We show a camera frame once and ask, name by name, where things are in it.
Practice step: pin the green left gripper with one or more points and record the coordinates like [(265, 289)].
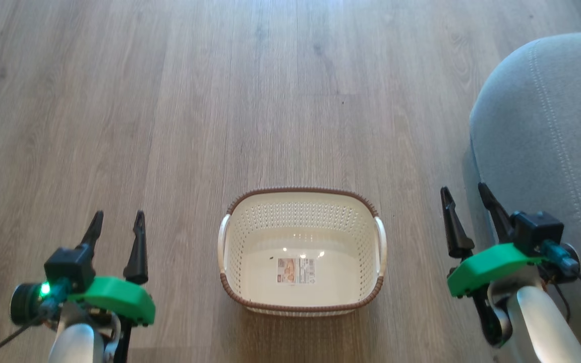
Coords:
[(119, 297)]

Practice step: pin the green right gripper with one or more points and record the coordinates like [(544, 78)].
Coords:
[(487, 264)]

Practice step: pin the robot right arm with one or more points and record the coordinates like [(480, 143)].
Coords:
[(542, 327)]

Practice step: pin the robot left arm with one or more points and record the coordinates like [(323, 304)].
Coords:
[(76, 343)]

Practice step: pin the white plastic laundry basket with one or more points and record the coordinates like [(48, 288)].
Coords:
[(300, 237)]

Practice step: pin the printed basket sticker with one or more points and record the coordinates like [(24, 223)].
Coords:
[(296, 270)]

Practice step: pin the grey fabric sofa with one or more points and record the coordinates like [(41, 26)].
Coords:
[(547, 136)]

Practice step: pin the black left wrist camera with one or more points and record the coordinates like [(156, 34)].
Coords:
[(71, 267)]

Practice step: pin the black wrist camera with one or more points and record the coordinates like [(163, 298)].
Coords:
[(71, 267), (537, 232)]

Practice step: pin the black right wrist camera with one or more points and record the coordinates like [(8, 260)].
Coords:
[(537, 232)]

